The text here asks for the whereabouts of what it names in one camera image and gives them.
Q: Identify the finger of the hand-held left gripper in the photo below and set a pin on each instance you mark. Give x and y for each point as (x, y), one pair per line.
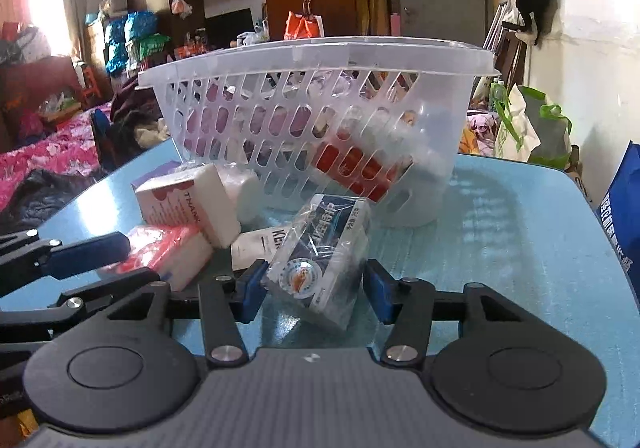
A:
(75, 305)
(95, 250)

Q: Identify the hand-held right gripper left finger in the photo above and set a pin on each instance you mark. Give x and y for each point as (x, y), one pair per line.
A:
(252, 290)

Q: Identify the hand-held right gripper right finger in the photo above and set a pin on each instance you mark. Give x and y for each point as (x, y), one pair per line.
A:
(377, 290)

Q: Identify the pink packet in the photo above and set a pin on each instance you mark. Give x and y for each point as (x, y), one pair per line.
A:
(160, 248)

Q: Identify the blue and white packet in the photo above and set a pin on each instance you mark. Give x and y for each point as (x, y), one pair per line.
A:
(320, 258)

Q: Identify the red box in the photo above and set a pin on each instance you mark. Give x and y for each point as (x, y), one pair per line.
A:
(357, 167)

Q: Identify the white plastic basket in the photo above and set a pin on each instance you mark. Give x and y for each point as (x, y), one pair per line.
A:
(280, 77)

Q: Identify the white box with black print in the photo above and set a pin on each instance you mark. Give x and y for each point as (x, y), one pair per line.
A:
(255, 248)

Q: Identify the white and pink box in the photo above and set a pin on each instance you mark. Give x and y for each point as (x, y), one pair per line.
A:
(185, 203)

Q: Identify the pink floral blanket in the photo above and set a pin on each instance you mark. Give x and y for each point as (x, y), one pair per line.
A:
(45, 152)

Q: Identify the stack of blue plastic bags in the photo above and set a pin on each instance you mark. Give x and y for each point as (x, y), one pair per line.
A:
(125, 37)

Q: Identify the green tote bag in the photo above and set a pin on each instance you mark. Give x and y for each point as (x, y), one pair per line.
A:
(535, 127)

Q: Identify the blue tote bag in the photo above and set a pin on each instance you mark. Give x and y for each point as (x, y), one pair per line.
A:
(625, 223)

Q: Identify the hanging pink plastic bag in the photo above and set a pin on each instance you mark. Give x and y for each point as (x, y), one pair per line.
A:
(181, 5)

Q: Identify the orange plastic bag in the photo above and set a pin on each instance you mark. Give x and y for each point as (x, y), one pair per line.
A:
(302, 25)

